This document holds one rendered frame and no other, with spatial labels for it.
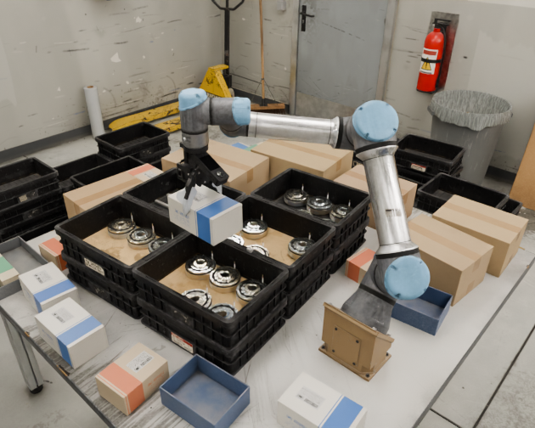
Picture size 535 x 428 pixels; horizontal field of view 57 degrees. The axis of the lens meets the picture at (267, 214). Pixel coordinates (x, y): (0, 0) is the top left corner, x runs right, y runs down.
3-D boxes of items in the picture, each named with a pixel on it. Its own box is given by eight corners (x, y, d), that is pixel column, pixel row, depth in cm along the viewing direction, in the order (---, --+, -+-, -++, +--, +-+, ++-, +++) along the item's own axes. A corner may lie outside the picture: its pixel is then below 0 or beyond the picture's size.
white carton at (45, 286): (81, 308, 170) (76, 288, 165) (47, 325, 163) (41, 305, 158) (57, 281, 182) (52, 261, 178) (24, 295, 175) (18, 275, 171)
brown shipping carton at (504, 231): (517, 252, 202) (528, 219, 193) (498, 278, 187) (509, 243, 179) (447, 225, 218) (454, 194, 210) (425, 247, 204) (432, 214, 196)
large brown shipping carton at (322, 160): (349, 185, 249) (353, 149, 239) (320, 210, 228) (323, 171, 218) (283, 164, 268) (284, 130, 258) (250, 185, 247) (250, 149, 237)
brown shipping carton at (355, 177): (411, 214, 226) (417, 183, 217) (388, 234, 211) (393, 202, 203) (355, 193, 242) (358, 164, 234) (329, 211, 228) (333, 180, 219)
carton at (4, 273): (23, 286, 179) (19, 273, 176) (6, 295, 175) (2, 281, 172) (-3, 258, 193) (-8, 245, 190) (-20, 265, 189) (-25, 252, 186)
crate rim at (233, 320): (290, 275, 154) (290, 269, 153) (229, 331, 134) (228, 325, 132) (196, 233, 174) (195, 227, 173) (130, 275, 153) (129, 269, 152)
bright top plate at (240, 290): (274, 288, 157) (274, 286, 156) (255, 305, 150) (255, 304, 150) (250, 276, 162) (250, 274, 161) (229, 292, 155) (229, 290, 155)
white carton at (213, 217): (242, 229, 151) (242, 204, 146) (213, 245, 143) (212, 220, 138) (199, 206, 162) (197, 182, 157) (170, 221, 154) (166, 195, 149)
